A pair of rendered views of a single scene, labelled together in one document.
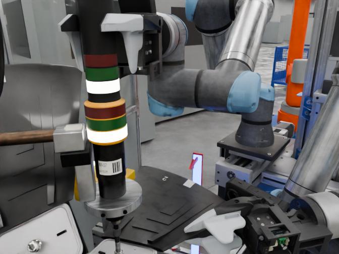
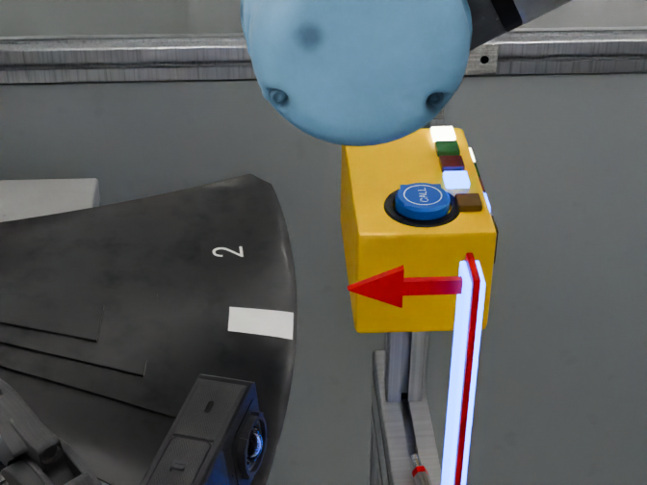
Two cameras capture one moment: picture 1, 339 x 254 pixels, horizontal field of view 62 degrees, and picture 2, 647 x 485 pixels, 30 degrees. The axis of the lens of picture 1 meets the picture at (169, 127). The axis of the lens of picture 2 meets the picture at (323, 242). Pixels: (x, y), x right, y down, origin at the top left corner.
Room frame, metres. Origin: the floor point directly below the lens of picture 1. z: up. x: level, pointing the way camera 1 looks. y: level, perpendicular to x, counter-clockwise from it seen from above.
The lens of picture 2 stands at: (0.32, -0.48, 1.53)
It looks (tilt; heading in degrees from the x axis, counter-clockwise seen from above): 33 degrees down; 63
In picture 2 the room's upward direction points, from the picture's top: 1 degrees clockwise
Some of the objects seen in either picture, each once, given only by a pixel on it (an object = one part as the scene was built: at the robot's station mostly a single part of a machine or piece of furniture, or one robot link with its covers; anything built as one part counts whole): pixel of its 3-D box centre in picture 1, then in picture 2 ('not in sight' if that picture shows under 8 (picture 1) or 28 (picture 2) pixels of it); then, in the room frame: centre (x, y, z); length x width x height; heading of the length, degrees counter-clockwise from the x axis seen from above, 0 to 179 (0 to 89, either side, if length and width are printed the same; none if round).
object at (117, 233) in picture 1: (117, 236); not in sight; (0.29, 0.07, 1.23); 0.01 x 0.01 x 0.05
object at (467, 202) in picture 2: not in sight; (468, 202); (0.75, 0.14, 1.08); 0.02 x 0.02 x 0.01; 67
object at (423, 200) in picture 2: not in sight; (422, 203); (0.72, 0.16, 1.08); 0.04 x 0.04 x 0.02
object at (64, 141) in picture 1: (101, 165); not in sight; (0.29, 0.08, 1.33); 0.09 x 0.07 x 0.10; 102
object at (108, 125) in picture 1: (106, 119); not in sight; (0.29, 0.07, 1.39); 0.04 x 0.04 x 0.01
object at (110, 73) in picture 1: (102, 72); not in sight; (0.29, 0.07, 1.44); 0.03 x 0.03 x 0.01
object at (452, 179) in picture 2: not in sight; (456, 179); (0.76, 0.18, 1.08); 0.02 x 0.02 x 0.01; 67
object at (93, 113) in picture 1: (105, 107); not in sight; (0.29, 0.07, 1.40); 0.04 x 0.04 x 0.01
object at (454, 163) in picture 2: not in sight; (452, 164); (0.77, 0.20, 1.08); 0.02 x 0.02 x 0.01; 67
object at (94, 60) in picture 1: (101, 59); not in sight; (0.29, 0.07, 1.45); 0.03 x 0.03 x 0.01
